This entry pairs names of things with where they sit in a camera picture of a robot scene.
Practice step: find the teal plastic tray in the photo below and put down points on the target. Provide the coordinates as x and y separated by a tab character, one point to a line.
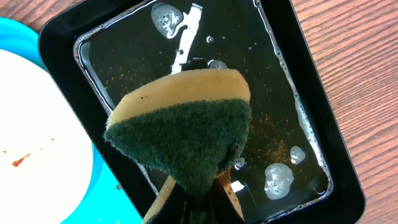
104	201

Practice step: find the black water tray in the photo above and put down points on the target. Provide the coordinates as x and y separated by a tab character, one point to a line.
57	47

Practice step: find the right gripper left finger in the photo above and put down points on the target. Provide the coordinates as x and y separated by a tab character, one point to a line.
171	206

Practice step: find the green yellow sponge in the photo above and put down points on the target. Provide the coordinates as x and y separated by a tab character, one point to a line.
192	125

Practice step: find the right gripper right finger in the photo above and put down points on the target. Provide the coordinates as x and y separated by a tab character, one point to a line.
222	210

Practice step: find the white plate upper right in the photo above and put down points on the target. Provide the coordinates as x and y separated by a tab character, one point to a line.
46	155

